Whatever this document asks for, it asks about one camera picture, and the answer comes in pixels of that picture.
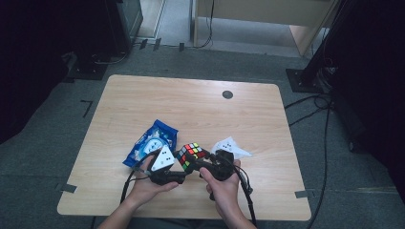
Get black metal stand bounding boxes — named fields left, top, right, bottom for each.
left=285, top=0, right=345, bottom=94

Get person's dark clothing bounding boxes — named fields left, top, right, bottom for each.
left=125, top=217, right=228, bottom=229

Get black tape corner mark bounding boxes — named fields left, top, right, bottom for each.
left=79, top=99, right=94, bottom=119

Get blue wet wipe packet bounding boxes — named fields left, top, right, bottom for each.
left=122, top=118, right=180, bottom=169

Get hanging black cable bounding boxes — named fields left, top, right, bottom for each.
left=194, top=0, right=215, bottom=50

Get beige wooden desk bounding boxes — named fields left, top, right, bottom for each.
left=190, top=0, right=339, bottom=57

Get black stand base plate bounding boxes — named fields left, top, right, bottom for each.
left=65, top=52, right=111, bottom=81

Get looped black floor cable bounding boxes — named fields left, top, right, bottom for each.
left=284, top=94, right=333, bottom=111

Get person's left hand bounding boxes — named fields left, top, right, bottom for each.
left=127, top=155, right=180, bottom=204

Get dark curtain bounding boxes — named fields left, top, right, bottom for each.
left=318, top=0, right=405, bottom=204
left=0, top=0, right=111, bottom=146

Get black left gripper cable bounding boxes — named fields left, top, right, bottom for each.
left=119, top=152, right=154, bottom=204

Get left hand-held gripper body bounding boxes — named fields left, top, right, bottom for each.
left=147, top=145, right=179, bottom=186

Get tangled coloured wires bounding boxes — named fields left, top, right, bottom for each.
left=316, top=47, right=338, bottom=94

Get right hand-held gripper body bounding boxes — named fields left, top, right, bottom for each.
left=199, top=136, right=253, bottom=182

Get short black floor cable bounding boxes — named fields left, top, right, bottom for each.
left=288, top=108, right=323, bottom=128

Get multicoloured puzzle cube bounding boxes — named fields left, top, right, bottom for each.
left=176, top=142, right=207, bottom=172

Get long black floor cable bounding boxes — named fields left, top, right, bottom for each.
left=305, top=104, right=332, bottom=229

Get grey floor cable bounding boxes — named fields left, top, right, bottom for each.
left=92, top=51, right=132, bottom=66

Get person's right hand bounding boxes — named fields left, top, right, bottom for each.
left=199, top=159, right=242, bottom=214

